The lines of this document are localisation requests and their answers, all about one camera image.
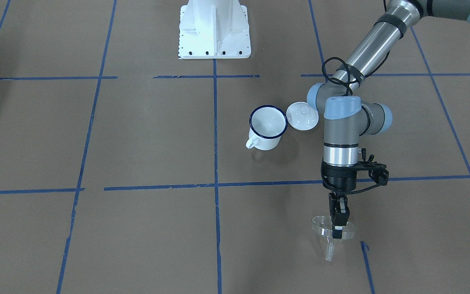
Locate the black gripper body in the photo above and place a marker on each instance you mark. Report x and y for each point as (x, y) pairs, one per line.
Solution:
(338, 178)

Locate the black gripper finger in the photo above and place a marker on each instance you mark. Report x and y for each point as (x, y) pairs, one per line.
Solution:
(342, 218)
(333, 206)

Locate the clear glass funnel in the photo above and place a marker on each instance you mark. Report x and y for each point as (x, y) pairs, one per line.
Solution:
(331, 236)

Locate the white round mug lid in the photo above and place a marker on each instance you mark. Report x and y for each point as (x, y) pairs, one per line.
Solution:
(301, 116)

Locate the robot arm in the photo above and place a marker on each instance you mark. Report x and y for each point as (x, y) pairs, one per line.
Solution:
(347, 117)

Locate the white enamel mug blue rim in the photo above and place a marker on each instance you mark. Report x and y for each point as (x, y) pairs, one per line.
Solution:
(267, 125)

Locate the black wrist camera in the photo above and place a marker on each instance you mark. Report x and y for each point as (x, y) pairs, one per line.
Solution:
(376, 171)

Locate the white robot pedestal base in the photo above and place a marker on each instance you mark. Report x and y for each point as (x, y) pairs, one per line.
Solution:
(210, 29)

